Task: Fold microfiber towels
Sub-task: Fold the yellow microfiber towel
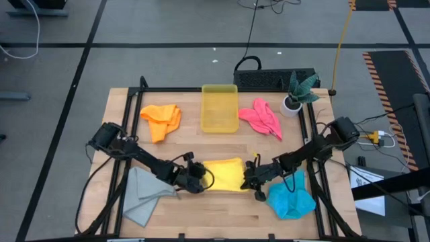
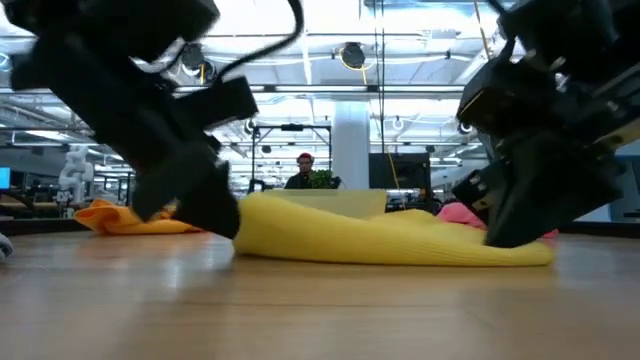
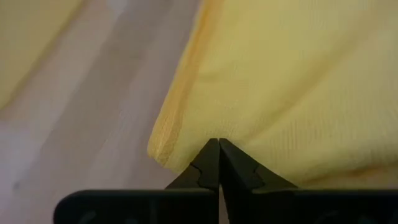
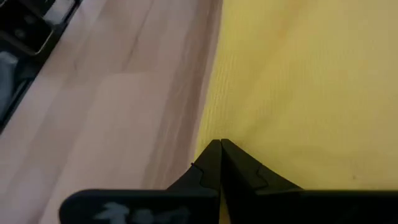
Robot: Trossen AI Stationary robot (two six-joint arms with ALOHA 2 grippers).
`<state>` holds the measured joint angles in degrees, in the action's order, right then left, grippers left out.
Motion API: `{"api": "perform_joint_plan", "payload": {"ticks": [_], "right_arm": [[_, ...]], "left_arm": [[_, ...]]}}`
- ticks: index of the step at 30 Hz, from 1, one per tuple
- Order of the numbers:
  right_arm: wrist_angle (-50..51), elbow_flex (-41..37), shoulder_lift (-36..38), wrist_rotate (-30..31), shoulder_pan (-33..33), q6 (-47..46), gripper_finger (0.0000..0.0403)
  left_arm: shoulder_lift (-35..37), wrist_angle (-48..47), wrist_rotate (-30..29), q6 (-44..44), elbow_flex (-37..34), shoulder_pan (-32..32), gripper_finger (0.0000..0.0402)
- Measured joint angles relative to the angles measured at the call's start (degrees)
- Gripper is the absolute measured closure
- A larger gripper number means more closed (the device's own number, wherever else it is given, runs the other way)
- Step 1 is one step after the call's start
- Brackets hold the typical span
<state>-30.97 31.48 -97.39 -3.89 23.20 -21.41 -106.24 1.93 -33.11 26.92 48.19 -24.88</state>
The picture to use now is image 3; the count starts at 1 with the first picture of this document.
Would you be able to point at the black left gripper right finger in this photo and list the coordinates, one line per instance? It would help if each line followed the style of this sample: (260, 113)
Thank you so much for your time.
(295, 207)

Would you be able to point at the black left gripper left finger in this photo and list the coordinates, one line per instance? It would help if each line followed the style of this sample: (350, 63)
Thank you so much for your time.
(140, 207)

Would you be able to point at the yellow microfiber towel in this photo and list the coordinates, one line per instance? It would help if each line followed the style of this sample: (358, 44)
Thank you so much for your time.
(280, 93)

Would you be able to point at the yellow translucent plastic bin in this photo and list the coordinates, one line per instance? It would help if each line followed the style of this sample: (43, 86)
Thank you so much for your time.
(25, 37)

